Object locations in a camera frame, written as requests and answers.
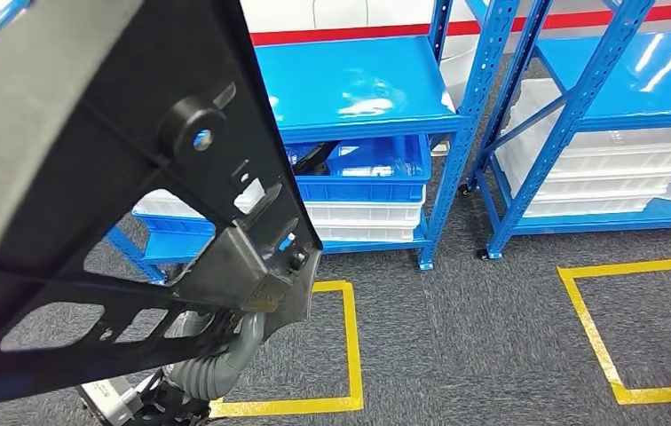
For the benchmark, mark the white car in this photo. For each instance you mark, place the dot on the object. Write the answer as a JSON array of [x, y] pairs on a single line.
[[341, 12]]

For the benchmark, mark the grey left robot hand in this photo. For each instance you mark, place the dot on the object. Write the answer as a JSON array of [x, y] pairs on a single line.
[[191, 326]]

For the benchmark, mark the blue plastic bin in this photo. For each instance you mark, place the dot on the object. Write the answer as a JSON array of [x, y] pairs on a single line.
[[177, 241], [365, 191]]

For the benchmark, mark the yellow floor tape square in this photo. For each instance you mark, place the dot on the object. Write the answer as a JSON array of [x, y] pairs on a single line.
[[588, 329], [353, 353]]

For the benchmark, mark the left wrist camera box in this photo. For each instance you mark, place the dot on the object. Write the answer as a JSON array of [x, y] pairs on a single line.
[[109, 400]]

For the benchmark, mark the blue metal shelf rack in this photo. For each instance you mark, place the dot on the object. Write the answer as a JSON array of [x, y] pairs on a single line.
[[359, 76], [606, 64]]

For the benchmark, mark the red barrier belt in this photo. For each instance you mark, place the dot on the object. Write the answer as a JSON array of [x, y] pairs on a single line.
[[341, 33]]

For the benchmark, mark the black plastic frame part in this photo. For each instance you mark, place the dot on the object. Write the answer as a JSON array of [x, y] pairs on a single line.
[[77, 117]]

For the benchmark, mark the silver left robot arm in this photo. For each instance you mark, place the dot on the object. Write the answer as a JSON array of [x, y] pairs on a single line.
[[212, 376]]

